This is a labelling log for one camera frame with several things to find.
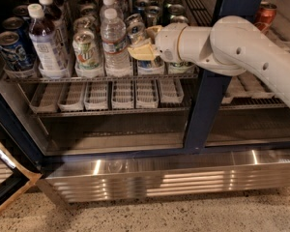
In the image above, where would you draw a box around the front clear water bottle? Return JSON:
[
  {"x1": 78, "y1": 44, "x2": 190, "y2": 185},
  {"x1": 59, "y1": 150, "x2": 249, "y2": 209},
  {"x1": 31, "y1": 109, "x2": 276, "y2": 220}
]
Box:
[{"x1": 101, "y1": 8, "x2": 131, "y2": 71}]

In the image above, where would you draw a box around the red bull can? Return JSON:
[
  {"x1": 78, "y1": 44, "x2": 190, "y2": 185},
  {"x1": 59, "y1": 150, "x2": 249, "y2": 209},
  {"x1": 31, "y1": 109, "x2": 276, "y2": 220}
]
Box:
[
  {"x1": 125, "y1": 14, "x2": 143, "y2": 26},
  {"x1": 145, "y1": 6, "x2": 160, "y2": 27},
  {"x1": 133, "y1": 0, "x2": 150, "y2": 14},
  {"x1": 127, "y1": 22, "x2": 164, "y2": 74}
]

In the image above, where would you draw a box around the front 7up can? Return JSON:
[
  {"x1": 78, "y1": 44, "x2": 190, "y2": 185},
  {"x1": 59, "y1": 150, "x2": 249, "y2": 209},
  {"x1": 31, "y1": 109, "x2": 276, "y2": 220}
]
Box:
[{"x1": 72, "y1": 30, "x2": 102, "y2": 70}]

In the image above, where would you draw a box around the red soda can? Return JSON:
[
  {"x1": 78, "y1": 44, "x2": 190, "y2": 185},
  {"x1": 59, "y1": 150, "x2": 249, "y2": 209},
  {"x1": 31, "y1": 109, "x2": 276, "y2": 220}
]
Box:
[{"x1": 253, "y1": 3, "x2": 277, "y2": 34}]

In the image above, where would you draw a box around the wire shelf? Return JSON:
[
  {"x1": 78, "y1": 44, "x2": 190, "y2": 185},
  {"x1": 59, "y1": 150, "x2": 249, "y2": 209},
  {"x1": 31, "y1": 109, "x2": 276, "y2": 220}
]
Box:
[
  {"x1": 17, "y1": 72, "x2": 290, "y2": 118},
  {"x1": 4, "y1": 0, "x2": 213, "y2": 83}
]

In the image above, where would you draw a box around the green soda can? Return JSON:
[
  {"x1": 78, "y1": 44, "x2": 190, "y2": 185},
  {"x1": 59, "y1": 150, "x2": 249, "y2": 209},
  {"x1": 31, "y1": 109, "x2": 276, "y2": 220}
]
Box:
[
  {"x1": 170, "y1": 15, "x2": 189, "y2": 24},
  {"x1": 166, "y1": 4, "x2": 185, "y2": 19},
  {"x1": 168, "y1": 62, "x2": 195, "y2": 74}
]

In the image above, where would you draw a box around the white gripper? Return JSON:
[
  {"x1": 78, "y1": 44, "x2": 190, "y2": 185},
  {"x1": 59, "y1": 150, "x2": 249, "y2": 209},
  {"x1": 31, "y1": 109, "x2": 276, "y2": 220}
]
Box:
[{"x1": 128, "y1": 23, "x2": 187, "y2": 63}]

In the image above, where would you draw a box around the steel fridge bottom grille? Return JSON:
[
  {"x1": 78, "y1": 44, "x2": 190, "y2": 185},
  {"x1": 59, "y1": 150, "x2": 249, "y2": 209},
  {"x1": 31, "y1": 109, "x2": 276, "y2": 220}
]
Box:
[{"x1": 37, "y1": 149, "x2": 290, "y2": 207}]

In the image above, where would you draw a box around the blue pepsi can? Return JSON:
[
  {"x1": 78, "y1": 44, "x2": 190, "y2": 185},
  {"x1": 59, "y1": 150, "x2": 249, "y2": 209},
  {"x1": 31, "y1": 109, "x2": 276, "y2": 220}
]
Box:
[
  {"x1": 0, "y1": 31, "x2": 33, "y2": 72},
  {"x1": 2, "y1": 16, "x2": 31, "y2": 44}
]

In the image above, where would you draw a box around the front dark tea bottle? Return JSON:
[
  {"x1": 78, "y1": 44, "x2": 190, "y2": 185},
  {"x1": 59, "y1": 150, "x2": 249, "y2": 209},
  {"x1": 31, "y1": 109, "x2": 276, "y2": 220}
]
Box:
[{"x1": 28, "y1": 4, "x2": 67, "y2": 71}]

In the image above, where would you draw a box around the open fridge door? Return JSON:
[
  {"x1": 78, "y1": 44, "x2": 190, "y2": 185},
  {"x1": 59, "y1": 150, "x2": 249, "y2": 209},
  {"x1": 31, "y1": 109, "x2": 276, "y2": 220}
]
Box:
[{"x1": 0, "y1": 141, "x2": 42, "y2": 214}]

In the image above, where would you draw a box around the top wire shelf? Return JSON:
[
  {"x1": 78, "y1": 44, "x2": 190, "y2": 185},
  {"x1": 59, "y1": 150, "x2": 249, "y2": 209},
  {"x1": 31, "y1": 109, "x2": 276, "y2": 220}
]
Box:
[{"x1": 4, "y1": 0, "x2": 213, "y2": 83}]

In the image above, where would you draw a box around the clear water bottle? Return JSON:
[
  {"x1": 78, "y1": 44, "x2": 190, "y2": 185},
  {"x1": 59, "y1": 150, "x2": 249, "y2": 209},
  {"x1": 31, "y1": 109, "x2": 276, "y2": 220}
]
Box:
[
  {"x1": 101, "y1": 8, "x2": 131, "y2": 71},
  {"x1": 100, "y1": 0, "x2": 120, "y2": 20}
]

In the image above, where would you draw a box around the front blue pepsi can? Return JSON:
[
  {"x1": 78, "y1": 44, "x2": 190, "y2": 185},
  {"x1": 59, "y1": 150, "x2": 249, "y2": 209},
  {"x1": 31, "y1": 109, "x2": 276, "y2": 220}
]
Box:
[{"x1": 0, "y1": 31, "x2": 33, "y2": 72}]

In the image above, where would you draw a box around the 7up can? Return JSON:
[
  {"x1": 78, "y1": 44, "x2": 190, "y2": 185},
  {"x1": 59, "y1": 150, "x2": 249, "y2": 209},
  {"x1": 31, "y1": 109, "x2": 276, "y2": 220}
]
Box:
[
  {"x1": 72, "y1": 30, "x2": 102, "y2": 70},
  {"x1": 73, "y1": 16, "x2": 96, "y2": 33}
]

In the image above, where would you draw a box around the lower wire shelf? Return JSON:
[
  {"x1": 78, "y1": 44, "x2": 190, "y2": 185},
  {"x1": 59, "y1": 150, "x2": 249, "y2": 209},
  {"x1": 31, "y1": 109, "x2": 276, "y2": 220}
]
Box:
[{"x1": 17, "y1": 72, "x2": 290, "y2": 118}]

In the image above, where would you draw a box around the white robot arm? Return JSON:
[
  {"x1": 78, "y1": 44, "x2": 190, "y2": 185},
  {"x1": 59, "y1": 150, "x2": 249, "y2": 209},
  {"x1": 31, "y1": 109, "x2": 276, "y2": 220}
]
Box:
[{"x1": 128, "y1": 15, "x2": 290, "y2": 108}]

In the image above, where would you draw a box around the blue fridge door frame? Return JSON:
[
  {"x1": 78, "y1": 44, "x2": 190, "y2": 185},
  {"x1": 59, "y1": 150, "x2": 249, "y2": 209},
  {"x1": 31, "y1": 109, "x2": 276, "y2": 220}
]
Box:
[{"x1": 185, "y1": 0, "x2": 261, "y2": 153}]

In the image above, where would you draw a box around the dark tea bottle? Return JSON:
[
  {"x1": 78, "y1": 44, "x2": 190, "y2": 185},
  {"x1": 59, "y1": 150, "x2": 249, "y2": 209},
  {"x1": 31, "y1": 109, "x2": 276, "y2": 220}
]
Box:
[
  {"x1": 39, "y1": 0, "x2": 68, "y2": 47},
  {"x1": 28, "y1": 4, "x2": 67, "y2": 71}
]

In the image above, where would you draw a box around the front green soda can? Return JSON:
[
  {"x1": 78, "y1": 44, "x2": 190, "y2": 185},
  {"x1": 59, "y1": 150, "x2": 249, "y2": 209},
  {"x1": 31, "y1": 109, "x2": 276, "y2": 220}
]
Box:
[{"x1": 168, "y1": 62, "x2": 195, "y2": 74}]

